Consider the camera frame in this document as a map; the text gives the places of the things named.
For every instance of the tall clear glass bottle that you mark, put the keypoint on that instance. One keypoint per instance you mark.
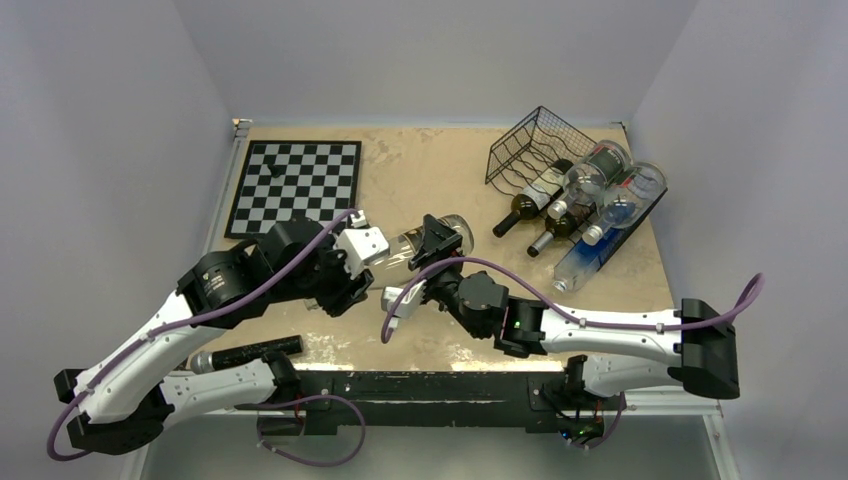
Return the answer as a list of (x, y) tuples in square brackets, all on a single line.
[(392, 270)]

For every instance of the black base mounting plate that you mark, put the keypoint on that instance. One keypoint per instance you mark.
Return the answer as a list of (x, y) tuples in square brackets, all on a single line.
[(535, 402)]

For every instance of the black wire wine rack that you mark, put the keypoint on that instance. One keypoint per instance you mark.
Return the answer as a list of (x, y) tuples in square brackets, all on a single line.
[(531, 146)]

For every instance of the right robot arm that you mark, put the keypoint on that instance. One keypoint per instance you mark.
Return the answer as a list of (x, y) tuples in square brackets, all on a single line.
[(692, 346)]

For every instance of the black chess pawn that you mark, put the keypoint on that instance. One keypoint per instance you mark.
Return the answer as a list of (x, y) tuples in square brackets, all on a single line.
[(275, 170)]

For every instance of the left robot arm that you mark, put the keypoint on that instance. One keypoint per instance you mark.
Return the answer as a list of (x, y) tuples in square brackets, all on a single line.
[(129, 398)]

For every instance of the dark green labelled wine bottle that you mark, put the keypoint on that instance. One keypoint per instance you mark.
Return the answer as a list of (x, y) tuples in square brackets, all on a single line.
[(561, 228)]

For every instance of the black microphone silver head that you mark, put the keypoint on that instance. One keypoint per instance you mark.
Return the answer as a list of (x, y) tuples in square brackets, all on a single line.
[(209, 361)]

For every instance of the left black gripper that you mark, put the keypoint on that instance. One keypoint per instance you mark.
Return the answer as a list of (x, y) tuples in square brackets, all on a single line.
[(347, 290)]

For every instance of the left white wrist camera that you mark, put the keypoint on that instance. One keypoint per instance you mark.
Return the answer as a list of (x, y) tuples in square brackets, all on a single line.
[(362, 248)]

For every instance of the round clear bottle silver cap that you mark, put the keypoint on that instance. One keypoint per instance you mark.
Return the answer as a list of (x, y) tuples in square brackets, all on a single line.
[(587, 179)]

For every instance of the black white chessboard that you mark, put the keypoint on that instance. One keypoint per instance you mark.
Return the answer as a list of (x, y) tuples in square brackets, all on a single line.
[(321, 180)]

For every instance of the blue square glass bottle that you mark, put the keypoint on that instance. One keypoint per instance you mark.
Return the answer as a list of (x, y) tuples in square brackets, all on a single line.
[(583, 261)]

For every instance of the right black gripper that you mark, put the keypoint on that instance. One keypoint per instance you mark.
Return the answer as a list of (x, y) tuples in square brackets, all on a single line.
[(437, 237)]

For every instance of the small clear bottle silver cap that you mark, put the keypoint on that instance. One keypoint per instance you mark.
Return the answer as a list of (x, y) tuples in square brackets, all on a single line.
[(626, 199)]

